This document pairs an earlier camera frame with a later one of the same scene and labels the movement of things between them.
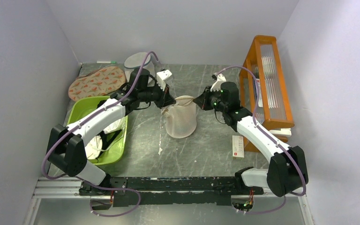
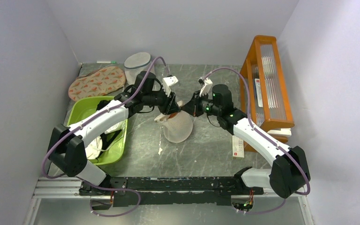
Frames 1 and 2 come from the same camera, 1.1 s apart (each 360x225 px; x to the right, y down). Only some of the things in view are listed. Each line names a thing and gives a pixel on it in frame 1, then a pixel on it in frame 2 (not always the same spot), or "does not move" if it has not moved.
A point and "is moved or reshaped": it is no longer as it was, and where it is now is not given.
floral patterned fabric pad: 100,83 does not move
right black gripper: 202,101 to 192,107
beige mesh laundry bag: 181,116 is moved or reshaped
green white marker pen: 111,62 does not move
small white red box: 238,146 does not move
